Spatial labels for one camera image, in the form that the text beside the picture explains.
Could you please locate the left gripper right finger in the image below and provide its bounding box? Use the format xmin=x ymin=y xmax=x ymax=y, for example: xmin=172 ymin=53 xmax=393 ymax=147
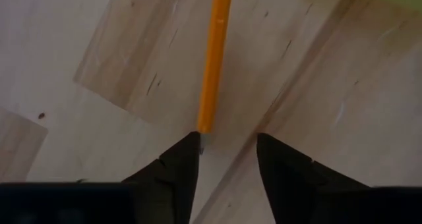
xmin=256 ymin=132 xmax=369 ymax=224

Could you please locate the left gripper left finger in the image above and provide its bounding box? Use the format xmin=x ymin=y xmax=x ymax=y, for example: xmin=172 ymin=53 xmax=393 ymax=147
xmin=122 ymin=131 xmax=201 ymax=224

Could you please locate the orange wooden pencil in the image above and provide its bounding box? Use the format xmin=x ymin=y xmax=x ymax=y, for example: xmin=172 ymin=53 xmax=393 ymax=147
xmin=196 ymin=0 xmax=234 ymax=155

